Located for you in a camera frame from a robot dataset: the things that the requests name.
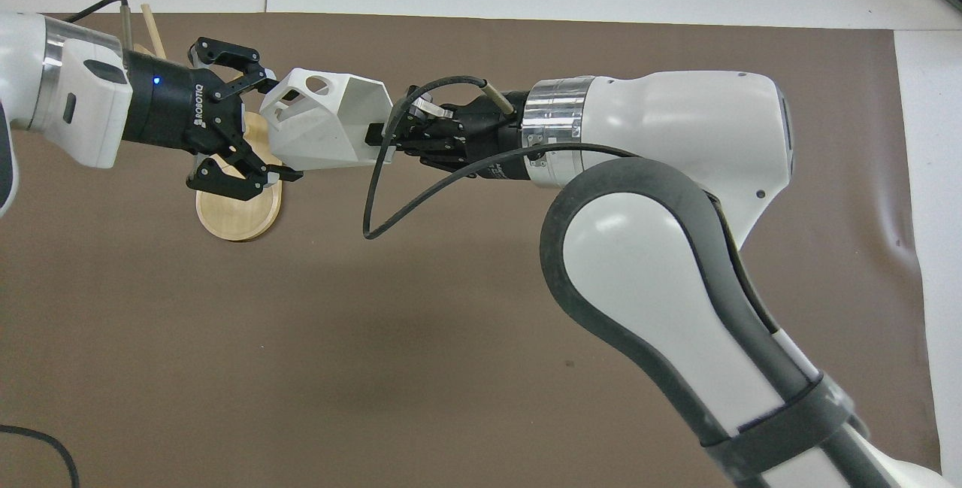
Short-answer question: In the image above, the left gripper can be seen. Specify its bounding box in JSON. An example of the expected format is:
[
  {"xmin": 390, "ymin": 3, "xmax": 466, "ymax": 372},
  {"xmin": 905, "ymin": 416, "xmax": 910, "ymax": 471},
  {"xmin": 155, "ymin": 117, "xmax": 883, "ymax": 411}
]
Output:
[{"xmin": 120, "ymin": 37, "xmax": 304, "ymax": 202}]

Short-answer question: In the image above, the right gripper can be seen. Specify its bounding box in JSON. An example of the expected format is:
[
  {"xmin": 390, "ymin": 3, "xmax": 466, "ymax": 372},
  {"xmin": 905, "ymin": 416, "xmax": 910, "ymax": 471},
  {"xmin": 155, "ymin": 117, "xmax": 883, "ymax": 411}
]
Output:
[{"xmin": 365, "ymin": 91, "xmax": 537, "ymax": 187}]

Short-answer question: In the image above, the white angular cup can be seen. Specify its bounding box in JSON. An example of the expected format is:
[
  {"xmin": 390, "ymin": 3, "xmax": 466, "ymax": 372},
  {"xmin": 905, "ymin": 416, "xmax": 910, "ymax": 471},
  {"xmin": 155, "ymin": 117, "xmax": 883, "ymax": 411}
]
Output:
[{"xmin": 259, "ymin": 67, "xmax": 396, "ymax": 172}]

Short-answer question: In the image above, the wooden cup rack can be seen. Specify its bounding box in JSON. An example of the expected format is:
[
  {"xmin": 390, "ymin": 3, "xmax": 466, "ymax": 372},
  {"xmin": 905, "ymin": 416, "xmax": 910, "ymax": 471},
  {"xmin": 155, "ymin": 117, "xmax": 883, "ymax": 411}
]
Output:
[{"xmin": 141, "ymin": 5, "xmax": 285, "ymax": 243}]

